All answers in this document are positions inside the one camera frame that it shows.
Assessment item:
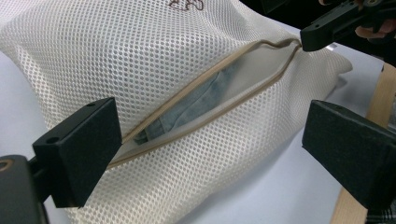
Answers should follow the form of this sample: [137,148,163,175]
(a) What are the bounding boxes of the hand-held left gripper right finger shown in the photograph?
[301,99,396,213]

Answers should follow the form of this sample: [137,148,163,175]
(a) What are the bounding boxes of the white table mat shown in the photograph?
[0,21,386,224]

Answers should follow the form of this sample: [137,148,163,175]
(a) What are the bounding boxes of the white mesh laundry bag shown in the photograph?
[0,0,354,224]

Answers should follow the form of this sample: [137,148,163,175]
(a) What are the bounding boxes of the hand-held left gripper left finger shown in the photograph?
[32,97,123,209]

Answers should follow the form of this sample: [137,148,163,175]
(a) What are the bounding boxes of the light blue jeans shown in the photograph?
[134,62,241,146]

